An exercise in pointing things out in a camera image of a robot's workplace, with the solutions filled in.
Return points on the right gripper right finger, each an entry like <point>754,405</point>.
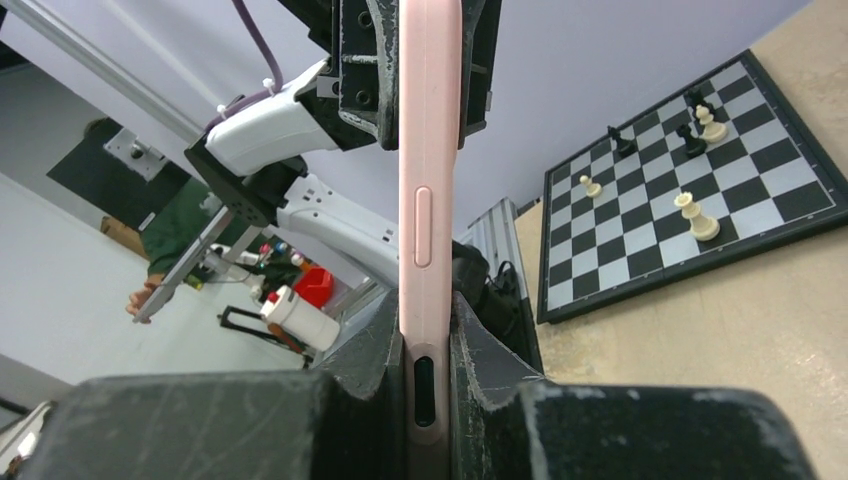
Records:
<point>511,422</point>

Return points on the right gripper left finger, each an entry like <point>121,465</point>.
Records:
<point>342,419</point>

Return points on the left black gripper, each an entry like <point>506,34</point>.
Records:
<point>354,97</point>

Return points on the pink phone case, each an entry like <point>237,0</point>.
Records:
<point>430,67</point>

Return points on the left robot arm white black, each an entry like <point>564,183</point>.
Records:
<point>252,156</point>

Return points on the white cylinder bottle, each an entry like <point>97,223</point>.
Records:
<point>286,309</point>

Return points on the red box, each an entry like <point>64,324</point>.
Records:
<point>316,286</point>

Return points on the person in green shirt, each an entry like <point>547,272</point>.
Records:
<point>170,233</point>

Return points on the white chess pawn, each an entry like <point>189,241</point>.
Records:
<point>593,189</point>

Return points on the black chess bishop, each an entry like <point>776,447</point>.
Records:
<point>624,147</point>

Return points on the white chess rook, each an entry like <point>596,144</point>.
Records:
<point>702,227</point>

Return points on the black chess piece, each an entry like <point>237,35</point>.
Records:
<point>694,146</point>

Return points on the black white chessboard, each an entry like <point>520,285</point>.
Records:
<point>725,169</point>

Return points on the white chess piece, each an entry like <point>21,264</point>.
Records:
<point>712,130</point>

